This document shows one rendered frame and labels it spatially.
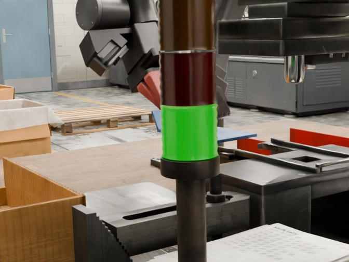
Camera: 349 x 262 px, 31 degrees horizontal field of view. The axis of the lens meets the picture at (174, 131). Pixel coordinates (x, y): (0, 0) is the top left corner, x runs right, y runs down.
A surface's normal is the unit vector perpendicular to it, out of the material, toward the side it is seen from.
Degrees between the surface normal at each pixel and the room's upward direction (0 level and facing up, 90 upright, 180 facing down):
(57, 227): 90
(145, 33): 59
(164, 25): 104
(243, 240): 0
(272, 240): 1
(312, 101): 90
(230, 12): 89
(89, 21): 85
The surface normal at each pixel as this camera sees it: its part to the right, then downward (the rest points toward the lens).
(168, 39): -0.61, -0.10
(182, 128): -0.25, 0.40
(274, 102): -0.87, 0.11
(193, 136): 0.12, 0.39
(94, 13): -0.73, 0.05
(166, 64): -0.69, 0.37
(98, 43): 0.44, -0.40
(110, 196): -0.03, -0.99
